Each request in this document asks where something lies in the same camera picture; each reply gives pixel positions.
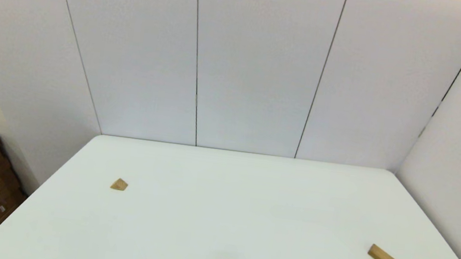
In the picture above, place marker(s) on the rectangular wooden building block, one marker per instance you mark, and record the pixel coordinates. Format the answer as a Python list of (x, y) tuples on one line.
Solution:
[(382, 257)]

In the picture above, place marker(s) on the triangular wooden building block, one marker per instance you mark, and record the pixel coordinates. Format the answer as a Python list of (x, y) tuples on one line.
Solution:
[(119, 185)]

